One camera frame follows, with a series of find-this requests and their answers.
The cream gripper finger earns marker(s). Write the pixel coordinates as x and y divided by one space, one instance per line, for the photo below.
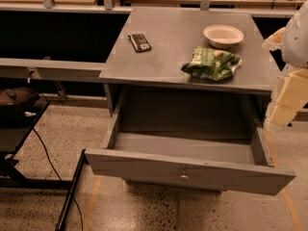
274 41
292 98

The green jalapeno chip bag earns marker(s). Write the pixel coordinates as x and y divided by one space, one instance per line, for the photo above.
212 64

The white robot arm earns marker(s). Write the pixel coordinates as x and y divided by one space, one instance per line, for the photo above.
294 53

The open grey top drawer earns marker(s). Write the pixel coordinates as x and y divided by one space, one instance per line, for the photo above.
219 158

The round metal drawer knob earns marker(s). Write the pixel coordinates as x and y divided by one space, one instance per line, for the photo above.
184 177

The black bag on cart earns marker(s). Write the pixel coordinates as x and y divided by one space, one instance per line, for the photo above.
14 103

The white paper bowl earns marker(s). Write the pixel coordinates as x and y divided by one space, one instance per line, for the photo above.
223 36

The grey wooden cabinet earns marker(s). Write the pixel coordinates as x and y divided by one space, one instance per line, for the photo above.
150 90

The dark snack bar packet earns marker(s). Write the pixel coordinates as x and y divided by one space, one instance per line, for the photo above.
139 43

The grey side workbench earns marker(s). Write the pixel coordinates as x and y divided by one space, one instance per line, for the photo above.
51 70

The black rolling cart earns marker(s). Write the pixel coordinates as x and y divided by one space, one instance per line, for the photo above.
11 141

